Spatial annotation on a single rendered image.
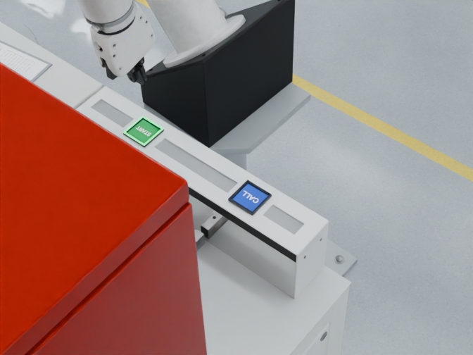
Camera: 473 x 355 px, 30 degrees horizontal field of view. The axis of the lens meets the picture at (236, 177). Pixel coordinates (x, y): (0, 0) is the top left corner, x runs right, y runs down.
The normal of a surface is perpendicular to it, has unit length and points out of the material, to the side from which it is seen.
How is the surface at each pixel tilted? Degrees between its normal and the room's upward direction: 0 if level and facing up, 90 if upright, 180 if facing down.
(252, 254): 90
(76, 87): 0
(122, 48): 90
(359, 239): 0
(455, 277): 0
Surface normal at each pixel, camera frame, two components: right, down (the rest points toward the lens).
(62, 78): -0.03, -0.64
